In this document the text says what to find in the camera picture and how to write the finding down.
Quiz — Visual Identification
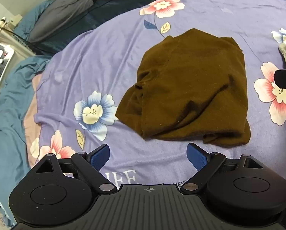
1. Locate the dark teal quilt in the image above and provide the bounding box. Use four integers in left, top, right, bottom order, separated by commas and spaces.
34, 0, 221, 56

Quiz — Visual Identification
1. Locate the grey blanket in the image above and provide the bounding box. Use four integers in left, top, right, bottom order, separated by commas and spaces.
27, 0, 165, 44

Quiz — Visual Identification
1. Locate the purple floral blanket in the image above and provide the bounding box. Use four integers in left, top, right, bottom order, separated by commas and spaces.
23, 0, 286, 192

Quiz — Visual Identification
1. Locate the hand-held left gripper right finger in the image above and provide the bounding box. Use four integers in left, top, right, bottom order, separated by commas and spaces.
180, 143, 264, 193

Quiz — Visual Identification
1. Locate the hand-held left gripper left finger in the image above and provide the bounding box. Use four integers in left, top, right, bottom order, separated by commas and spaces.
35, 144, 117, 192

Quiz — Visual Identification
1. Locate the black cable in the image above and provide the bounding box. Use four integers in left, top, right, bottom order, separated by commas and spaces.
0, 26, 38, 53

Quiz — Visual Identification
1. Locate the brown knit garment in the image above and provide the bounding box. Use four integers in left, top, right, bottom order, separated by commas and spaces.
115, 28, 251, 148

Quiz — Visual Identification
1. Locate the teal bed quilt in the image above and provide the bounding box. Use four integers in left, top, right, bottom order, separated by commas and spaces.
0, 0, 54, 226

